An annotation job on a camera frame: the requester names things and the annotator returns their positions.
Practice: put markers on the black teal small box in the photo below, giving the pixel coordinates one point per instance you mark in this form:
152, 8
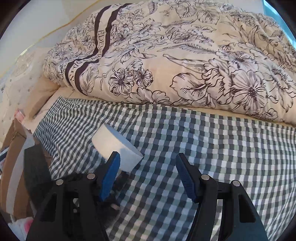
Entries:
38, 180

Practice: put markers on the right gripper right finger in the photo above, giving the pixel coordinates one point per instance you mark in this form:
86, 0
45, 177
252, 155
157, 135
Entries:
240, 220

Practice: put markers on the blue window curtain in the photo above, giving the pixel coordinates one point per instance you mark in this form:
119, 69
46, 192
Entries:
268, 9

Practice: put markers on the brown cardboard box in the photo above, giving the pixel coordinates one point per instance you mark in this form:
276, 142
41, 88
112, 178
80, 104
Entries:
15, 198

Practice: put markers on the white tape roll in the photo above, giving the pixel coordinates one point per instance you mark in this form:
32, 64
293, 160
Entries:
107, 140

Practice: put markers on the white studded headboard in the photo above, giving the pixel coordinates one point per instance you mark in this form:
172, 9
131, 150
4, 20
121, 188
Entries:
18, 85

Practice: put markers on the floral beige duvet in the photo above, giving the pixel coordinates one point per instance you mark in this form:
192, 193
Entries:
201, 54

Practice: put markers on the pink small item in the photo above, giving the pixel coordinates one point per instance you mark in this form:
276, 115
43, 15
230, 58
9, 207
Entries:
19, 116

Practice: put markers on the beige pillow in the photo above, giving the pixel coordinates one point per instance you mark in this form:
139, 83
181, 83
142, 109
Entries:
40, 93

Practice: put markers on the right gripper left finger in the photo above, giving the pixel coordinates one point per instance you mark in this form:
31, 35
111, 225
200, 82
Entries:
68, 208

